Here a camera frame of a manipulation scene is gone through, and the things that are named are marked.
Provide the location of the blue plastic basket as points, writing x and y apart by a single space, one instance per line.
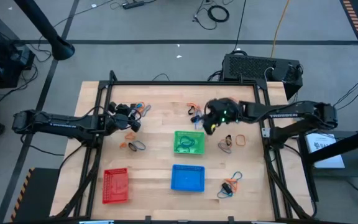
186 179

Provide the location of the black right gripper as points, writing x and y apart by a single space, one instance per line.
224 112

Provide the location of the green plastic basket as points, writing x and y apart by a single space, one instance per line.
197 149

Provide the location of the white printed paper sheet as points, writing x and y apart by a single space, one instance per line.
325 152

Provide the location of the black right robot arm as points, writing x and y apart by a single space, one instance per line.
291 113

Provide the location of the small orange rubber band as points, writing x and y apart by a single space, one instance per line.
123 145

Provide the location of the silver mounting plate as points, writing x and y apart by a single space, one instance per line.
265 133

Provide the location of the brown-black rubber band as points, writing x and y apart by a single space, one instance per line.
228 140

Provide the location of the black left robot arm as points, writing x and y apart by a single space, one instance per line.
61 126

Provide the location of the red plastic basket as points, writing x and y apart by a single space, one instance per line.
115 186

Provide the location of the black power strip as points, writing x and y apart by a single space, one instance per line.
133 5

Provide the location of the black computer tower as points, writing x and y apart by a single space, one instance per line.
250 67

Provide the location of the black pole stand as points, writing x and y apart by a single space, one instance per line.
42 25

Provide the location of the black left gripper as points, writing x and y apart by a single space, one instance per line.
121 121

